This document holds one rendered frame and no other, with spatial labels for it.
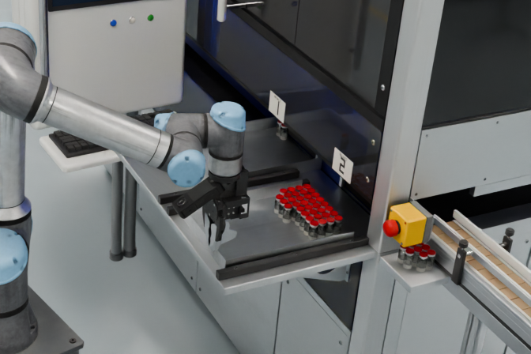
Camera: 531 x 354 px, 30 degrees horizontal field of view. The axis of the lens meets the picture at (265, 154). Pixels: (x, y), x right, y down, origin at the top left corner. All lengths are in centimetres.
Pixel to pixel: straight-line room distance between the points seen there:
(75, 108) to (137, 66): 113
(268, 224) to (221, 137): 41
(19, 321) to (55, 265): 164
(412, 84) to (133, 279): 181
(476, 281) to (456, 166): 29
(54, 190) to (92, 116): 233
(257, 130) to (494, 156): 75
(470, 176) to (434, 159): 14
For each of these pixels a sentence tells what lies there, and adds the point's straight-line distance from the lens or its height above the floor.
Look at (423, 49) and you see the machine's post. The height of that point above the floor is 141.
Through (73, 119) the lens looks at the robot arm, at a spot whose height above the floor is 132.
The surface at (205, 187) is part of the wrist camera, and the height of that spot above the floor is 108.
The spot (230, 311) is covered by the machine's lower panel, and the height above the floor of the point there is 20.
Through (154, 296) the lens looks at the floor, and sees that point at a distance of 363.
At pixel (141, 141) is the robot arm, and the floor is 127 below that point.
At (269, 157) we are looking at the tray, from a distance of 272.
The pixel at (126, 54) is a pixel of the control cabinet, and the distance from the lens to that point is 300.
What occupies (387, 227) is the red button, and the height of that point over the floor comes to 100.
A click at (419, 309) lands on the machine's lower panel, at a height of 67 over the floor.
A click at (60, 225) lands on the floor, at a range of 401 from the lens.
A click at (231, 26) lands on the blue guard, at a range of 289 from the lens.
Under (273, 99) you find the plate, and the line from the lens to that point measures 270.
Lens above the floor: 220
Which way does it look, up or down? 29 degrees down
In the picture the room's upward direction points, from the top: 5 degrees clockwise
